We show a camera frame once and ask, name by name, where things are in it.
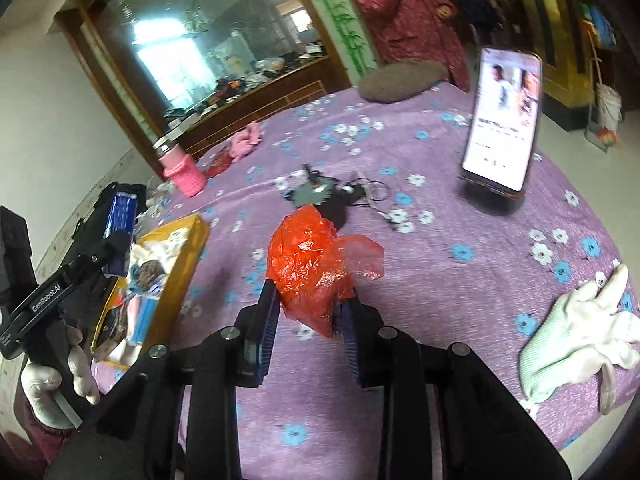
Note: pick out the yellow cardboard box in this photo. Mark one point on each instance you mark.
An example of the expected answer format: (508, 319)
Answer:
(192, 240)

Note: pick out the dark brown knitted piece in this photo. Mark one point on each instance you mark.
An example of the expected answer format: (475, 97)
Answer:
(150, 275)

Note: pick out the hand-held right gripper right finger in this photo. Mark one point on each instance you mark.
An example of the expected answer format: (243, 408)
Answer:
(350, 345)

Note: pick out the white fabric glove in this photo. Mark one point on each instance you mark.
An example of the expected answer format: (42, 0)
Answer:
(565, 340)
(620, 350)

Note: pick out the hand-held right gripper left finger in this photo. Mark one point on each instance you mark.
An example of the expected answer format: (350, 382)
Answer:
(265, 330)

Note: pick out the clear plastic bags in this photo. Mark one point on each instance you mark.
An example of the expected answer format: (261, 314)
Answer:
(157, 200)

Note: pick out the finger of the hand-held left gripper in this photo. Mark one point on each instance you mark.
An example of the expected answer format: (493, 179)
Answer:
(120, 215)

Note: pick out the person's left forearm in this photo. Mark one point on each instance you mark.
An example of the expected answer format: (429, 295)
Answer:
(42, 442)

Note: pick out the clutter on headboard shelf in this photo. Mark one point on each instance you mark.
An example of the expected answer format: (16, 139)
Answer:
(235, 85)

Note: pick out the round metal motor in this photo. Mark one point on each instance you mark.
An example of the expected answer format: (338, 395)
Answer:
(317, 192)

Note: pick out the person's left hand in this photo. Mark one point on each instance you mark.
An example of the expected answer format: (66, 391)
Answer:
(40, 390)

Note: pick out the bottle with pink knitted sleeve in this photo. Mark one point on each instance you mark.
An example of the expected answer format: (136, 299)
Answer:
(185, 175)

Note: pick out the pink fluffy cloth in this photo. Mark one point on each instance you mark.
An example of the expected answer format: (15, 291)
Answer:
(244, 142)

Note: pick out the white cloth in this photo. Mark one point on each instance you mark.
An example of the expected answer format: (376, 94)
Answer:
(165, 247)

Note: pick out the red packet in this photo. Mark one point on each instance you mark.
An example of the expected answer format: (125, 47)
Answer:
(220, 164)

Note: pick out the blue knitted piece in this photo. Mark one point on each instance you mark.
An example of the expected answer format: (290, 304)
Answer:
(145, 315)

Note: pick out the blue hanging cloth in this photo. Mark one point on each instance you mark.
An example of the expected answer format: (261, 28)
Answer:
(600, 25)

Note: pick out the black bag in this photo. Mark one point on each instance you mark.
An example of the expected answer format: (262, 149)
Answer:
(90, 220)

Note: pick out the green red duster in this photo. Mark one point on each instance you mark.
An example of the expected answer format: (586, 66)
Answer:
(602, 137)

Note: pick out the wood framed mirror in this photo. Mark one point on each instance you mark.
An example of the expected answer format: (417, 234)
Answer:
(210, 20)

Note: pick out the purple floral bedsheet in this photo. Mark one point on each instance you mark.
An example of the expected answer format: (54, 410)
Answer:
(450, 285)

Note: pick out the smartphone with lit screen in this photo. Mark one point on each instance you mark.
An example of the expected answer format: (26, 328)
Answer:
(500, 125)

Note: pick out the red plastic bag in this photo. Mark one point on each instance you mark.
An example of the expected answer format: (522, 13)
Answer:
(305, 265)

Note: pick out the golden door frame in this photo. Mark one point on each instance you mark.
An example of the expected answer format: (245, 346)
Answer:
(550, 35)

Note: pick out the wooden headboard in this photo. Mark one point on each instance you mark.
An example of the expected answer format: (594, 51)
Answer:
(260, 115)

